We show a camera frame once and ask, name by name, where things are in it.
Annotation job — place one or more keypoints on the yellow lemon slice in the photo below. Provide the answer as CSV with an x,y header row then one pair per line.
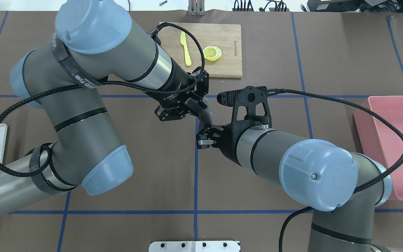
x,y
212,53

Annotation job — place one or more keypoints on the bamboo cutting board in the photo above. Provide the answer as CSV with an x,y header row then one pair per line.
x,y
227,37

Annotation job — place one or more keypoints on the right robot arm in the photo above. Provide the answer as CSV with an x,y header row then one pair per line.
x,y
314,173

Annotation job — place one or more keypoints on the yellow plastic knife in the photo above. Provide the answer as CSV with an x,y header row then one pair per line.
x,y
183,43

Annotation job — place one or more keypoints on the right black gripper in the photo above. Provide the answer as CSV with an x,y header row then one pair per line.
x,y
228,140

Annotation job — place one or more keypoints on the metal base plate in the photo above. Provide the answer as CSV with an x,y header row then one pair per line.
x,y
195,246

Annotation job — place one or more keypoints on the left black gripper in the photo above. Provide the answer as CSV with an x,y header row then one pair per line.
x,y
178,85

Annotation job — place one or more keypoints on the grey microfibre cloth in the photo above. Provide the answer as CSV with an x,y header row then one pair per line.
x,y
204,114

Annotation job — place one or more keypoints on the grey metal bracket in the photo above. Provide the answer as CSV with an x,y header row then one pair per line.
x,y
196,7

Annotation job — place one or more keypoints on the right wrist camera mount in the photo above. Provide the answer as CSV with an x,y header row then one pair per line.
x,y
254,100

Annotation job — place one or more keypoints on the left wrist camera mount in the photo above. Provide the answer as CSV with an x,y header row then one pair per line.
x,y
199,81

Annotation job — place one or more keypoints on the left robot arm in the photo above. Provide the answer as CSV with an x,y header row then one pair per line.
x,y
96,43

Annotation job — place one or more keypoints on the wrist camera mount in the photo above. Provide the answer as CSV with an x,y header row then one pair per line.
x,y
254,100
199,81

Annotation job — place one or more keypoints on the pink plastic bin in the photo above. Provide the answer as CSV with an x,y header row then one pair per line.
x,y
378,141

